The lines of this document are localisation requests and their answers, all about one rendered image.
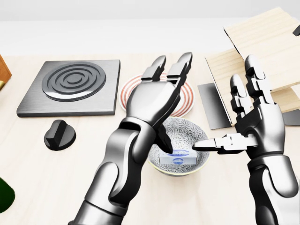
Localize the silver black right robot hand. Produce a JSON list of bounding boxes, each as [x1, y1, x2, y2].
[[192, 54, 288, 162]]

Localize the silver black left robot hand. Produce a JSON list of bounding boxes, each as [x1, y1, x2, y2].
[[121, 52, 194, 155]]

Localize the grey patterned bowl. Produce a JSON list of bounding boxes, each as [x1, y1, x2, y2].
[[147, 117, 210, 177]]

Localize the white blue cream cheese box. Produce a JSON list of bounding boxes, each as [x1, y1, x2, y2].
[[159, 150, 198, 166]]

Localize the white plate with red rings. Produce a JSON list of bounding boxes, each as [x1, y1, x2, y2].
[[119, 73, 196, 118]]

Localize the flat dark stove plate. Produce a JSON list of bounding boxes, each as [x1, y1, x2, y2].
[[16, 60, 121, 118]]

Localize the pale wooden slat rack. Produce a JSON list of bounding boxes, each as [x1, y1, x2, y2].
[[197, 7, 300, 130]]

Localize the round black stove knob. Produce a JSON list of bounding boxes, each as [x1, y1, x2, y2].
[[44, 119, 77, 151]]

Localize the dark green bottle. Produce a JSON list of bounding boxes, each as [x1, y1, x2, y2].
[[0, 177, 16, 213]]

